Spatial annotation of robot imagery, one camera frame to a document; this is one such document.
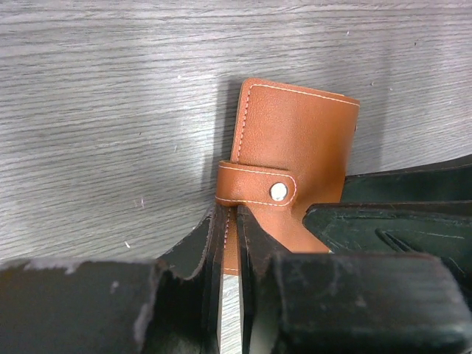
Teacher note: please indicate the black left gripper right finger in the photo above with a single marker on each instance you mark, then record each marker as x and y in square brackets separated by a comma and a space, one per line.
[347, 302]

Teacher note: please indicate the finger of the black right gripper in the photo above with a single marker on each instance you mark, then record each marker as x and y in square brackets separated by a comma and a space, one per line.
[442, 181]
[442, 229]

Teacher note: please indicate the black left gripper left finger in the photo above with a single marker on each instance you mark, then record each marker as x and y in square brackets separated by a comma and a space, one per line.
[171, 304]

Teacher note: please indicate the brown leather card holder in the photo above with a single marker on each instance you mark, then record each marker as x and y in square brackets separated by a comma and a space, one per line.
[290, 150]

